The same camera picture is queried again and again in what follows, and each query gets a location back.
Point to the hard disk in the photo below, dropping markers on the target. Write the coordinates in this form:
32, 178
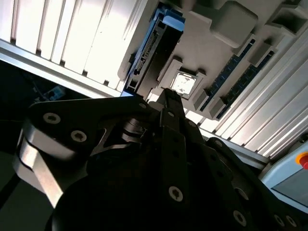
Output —
163, 55

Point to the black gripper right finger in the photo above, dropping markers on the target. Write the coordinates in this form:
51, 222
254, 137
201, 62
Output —
216, 156

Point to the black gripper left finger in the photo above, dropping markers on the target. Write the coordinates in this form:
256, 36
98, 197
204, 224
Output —
72, 113

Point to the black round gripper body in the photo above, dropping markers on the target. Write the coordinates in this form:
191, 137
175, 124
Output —
120, 192

